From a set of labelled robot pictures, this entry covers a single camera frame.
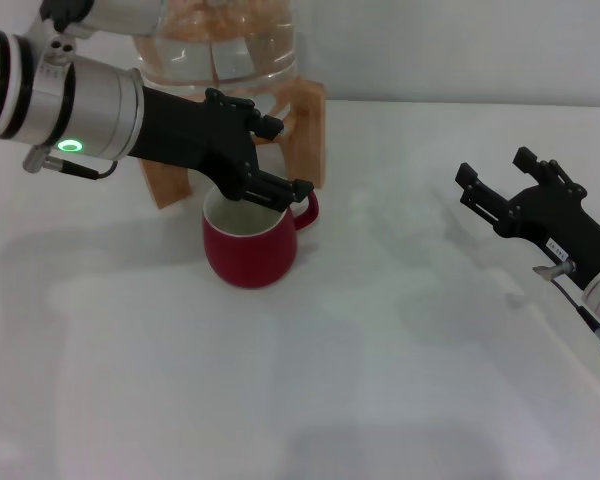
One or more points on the wooden dispenser stand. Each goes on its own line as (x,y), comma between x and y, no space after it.
(310,135)

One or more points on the red cup white inside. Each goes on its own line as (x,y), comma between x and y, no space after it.
(250,255)

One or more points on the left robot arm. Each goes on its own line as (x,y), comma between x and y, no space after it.
(80,110)

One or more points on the glass water dispenser jar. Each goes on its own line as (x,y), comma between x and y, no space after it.
(230,50)

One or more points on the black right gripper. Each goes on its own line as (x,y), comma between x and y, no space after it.
(560,222)

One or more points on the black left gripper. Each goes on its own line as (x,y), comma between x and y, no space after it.
(190,135)

